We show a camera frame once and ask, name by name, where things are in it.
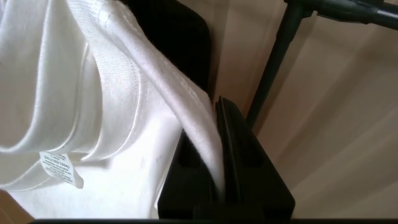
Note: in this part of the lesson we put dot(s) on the black shorts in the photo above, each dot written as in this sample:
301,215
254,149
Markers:
180,37

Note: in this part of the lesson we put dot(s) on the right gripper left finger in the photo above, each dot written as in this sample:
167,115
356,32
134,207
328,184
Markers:
186,193

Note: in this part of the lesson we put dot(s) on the white shirt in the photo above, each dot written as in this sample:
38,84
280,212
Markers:
109,124

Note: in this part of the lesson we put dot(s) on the black clothes rack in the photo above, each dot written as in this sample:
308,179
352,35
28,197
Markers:
280,56

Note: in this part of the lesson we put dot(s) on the beige curtain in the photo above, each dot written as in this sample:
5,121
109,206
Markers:
335,109

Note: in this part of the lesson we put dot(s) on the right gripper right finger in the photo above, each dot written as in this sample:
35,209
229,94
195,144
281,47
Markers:
255,186

